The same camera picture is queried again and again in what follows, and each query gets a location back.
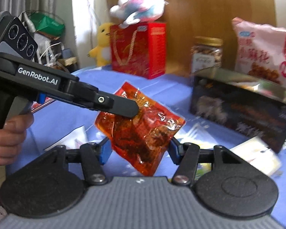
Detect pink twisted-dough snack bag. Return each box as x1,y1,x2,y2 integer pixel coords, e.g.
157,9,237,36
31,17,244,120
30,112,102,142
232,18,286,88

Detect left nut jar gold lid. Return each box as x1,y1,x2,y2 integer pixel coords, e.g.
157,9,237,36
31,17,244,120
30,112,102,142
190,36,224,75

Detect white power strip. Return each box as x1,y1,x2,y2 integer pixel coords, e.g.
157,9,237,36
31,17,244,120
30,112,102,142
37,41,65,67

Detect red gift bag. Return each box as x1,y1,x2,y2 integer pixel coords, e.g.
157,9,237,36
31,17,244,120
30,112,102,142
110,22,166,79

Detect yellow duck plush toy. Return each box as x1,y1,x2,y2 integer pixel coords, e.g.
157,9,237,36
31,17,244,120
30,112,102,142
88,22,114,67

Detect person's left hand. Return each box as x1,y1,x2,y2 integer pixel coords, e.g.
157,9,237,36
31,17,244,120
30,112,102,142
0,112,34,165

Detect black sheep storage box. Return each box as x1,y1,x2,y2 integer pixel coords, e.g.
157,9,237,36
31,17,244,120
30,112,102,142
190,67,286,153

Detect red spicy snack packet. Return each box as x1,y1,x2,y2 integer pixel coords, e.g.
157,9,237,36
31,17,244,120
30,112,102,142
95,82,185,176

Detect green pea snack packet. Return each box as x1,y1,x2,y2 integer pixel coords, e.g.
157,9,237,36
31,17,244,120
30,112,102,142
195,163,212,181

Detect wooden board backdrop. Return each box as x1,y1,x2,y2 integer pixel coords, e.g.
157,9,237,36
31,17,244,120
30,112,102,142
107,0,276,76

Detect pink white plush toy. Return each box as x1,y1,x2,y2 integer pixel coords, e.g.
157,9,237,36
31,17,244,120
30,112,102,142
109,0,168,28

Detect clear cake packet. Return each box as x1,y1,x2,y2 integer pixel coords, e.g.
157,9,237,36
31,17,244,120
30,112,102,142
230,136,282,176

